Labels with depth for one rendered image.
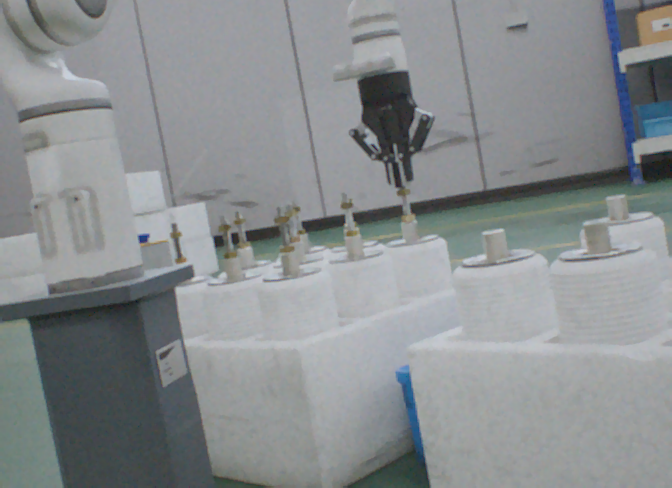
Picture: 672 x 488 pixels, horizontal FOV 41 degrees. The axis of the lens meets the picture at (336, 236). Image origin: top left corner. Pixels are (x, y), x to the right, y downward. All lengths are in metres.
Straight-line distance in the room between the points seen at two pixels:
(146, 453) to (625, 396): 0.44
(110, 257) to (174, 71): 6.18
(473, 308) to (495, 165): 5.46
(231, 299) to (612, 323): 0.54
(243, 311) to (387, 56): 0.39
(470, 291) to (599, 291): 0.14
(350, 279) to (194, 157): 5.85
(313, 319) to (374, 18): 0.44
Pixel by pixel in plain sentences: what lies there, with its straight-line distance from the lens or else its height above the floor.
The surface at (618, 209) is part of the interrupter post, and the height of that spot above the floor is 0.27.
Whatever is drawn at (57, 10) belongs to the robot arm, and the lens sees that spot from 0.90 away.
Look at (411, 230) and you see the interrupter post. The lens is 1.28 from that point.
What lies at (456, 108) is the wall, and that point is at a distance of 6.37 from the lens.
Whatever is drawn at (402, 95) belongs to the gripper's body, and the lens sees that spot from 1.27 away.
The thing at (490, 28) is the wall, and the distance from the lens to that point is 6.38.
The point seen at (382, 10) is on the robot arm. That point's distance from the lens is 1.27.
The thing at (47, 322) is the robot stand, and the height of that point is 0.28.
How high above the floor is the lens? 0.36
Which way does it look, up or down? 4 degrees down
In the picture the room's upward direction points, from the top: 10 degrees counter-clockwise
